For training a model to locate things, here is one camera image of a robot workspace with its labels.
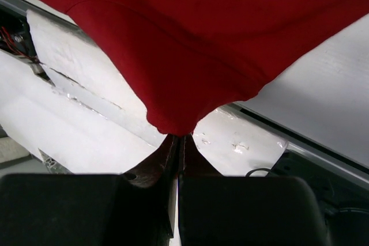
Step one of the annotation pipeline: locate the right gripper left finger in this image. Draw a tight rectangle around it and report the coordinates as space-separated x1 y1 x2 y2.
1 135 178 245

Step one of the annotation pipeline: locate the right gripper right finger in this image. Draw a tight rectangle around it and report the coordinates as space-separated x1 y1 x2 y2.
178 135 329 245

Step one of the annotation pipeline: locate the dark red t shirt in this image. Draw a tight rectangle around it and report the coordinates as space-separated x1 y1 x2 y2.
40 0 368 136

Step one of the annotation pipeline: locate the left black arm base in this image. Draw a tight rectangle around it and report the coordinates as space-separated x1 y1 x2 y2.
1 6 39 63

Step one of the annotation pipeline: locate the shiny taped white panel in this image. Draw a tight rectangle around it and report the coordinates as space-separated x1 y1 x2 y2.
1 10 288 175

